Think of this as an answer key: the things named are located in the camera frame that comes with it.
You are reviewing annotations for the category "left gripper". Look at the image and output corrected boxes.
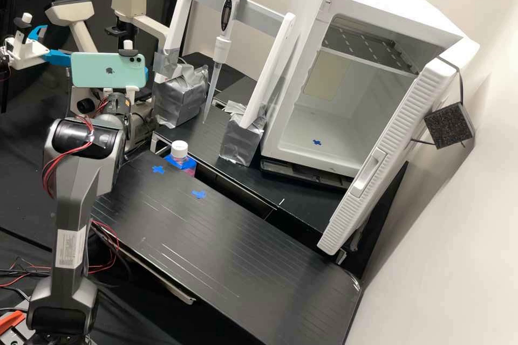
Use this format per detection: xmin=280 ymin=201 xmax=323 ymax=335
xmin=4 ymin=24 xmax=73 ymax=70

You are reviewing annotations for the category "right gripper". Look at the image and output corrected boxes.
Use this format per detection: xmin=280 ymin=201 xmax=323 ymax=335
xmin=102 ymin=65 xmax=150 ymax=108

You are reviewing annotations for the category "small bottle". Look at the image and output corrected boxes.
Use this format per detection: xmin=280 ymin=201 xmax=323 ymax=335
xmin=169 ymin=140 xmax=198 ymax=177

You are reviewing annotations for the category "blue bottle holder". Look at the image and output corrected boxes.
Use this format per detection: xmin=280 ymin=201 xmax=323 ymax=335
xmin=163 ymin=154 xmax=198 ymax=178

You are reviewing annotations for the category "pipette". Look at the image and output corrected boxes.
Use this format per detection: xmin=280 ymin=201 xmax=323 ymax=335
xmin=202 ymin=0 xmax=247 ymax=124

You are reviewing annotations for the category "white pipette stand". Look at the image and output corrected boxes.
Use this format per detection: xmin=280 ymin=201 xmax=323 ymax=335
xmin=152 ymin=0 xmax=298 ymax=167

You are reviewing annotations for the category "white incubator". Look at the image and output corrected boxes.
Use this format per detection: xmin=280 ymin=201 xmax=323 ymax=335
xmin=261 ymin=0 xmax=466 ymax=179

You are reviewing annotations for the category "incubator door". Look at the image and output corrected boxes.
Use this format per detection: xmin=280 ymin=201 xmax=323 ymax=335
xmin=317 ymin=37 xmax=482 ymax=257

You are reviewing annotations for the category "right wrist camera phone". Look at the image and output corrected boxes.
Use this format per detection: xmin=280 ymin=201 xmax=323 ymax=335
xmin=71 ymin=39 xmax=149 ymax=89

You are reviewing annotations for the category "red wire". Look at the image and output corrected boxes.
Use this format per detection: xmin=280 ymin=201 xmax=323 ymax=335
xmin=0 ymin=265 xmax=56 ymax=288

